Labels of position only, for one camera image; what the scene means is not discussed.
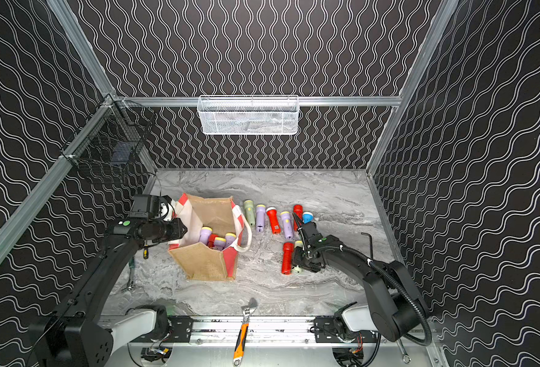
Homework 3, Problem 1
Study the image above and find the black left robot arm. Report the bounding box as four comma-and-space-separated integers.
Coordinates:
28, 194, 187, 366

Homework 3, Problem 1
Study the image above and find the black hex key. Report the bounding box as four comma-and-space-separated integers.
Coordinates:
361, 232, 374, 259

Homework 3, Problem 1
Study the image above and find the purple flashlight back row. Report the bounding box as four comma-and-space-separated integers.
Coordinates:
256, 204, 266, 232

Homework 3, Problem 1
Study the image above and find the purple flashlight yellow ring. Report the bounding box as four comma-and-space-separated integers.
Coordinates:
280, 210, 294, 241

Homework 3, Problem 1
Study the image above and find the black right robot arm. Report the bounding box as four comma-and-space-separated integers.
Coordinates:
292, 217, 432, 347

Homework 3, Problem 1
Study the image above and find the red flashlight white head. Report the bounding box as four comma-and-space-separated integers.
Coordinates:
266, 206, 282, 234

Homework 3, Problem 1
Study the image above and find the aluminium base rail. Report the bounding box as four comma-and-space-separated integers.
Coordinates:
95, 315, 441, 347

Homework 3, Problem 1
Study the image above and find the orange handled adjustable wrench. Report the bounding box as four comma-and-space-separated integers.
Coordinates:
233, 298, 258, 366

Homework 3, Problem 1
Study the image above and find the white wire mesh basket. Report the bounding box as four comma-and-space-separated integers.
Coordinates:
197, 95, 301, 135

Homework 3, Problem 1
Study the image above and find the pale green flashlight back row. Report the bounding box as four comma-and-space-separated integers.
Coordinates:
243, 200, 256, 228

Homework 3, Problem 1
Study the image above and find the black wire mesh basket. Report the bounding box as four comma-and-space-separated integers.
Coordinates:
61, 97, 157, 184

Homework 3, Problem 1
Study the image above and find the red flashlight back row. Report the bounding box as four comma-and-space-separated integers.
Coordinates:
292, 204, 304, 218

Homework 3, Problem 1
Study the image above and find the red flashlight front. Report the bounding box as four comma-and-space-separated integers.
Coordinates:
282, 243, 294, 275
207, 234, 217, 249

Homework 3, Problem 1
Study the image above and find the pale green flashlight front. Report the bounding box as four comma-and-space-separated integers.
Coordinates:
292, 240, 303, 274

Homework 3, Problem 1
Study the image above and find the silver combination wrench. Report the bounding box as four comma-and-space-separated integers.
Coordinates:
397, 340, 412, 365

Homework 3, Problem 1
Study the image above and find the blue flashlight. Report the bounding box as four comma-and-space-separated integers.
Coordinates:
302, 212, 314, 223

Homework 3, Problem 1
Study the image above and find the jute and red tote bag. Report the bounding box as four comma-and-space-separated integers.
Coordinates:
168, 194, 253, 281

